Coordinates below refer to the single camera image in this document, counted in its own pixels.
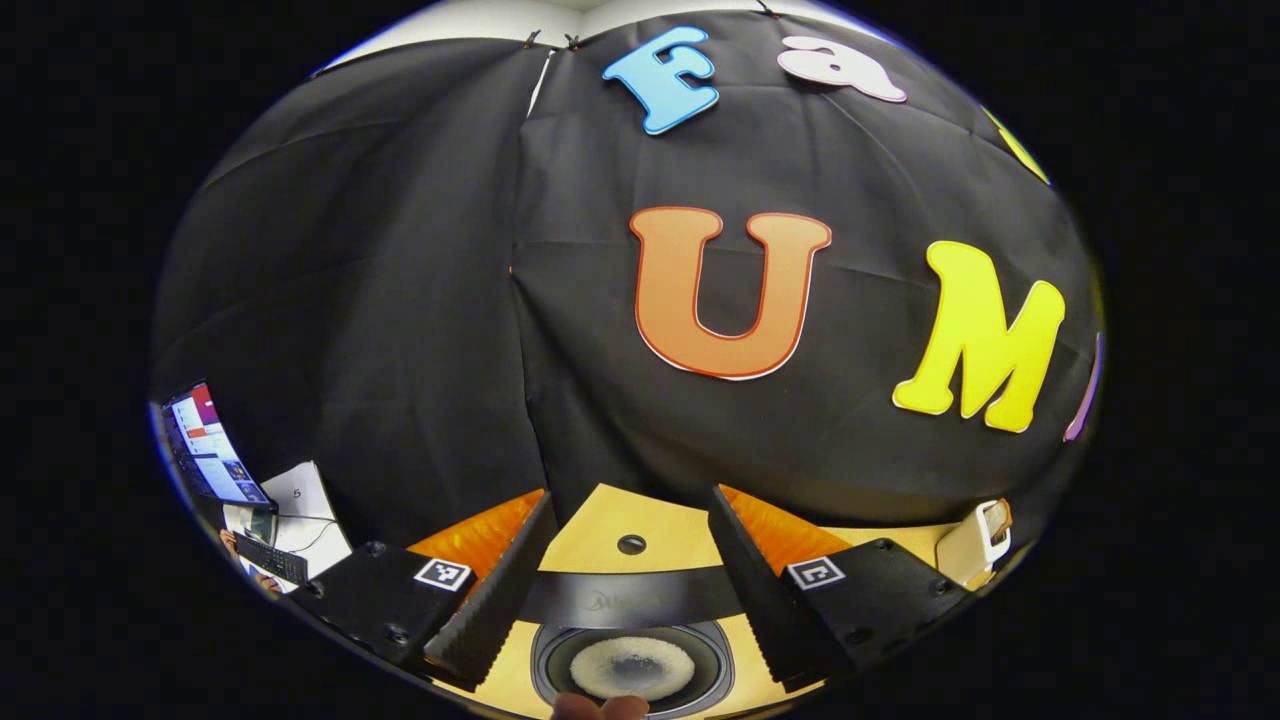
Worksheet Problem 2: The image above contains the white side table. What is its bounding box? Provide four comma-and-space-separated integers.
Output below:
222, 460, 353, 593

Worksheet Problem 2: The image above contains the white toaster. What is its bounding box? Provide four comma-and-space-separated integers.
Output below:
935, 498, 1013, 589

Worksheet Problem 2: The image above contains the computer monitor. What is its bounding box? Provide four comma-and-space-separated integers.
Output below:
160, 380, 273, 509

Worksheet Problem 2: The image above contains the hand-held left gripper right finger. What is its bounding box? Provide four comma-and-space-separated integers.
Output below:
707, 485, 971, 693

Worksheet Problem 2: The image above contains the white rice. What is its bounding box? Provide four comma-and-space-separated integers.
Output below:
570, 637, 696, 701

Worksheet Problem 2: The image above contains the black rice cooker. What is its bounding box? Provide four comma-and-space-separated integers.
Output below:
515, 565, 748, 719

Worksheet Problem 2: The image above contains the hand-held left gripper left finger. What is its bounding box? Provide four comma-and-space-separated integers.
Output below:
290, 490, 559, 691

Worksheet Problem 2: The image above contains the black backdrop cloth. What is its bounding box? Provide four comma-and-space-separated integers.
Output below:
150, 10, 1106, 549

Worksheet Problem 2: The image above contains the black keyboard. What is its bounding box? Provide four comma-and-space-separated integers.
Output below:
232, 530, 309, 587

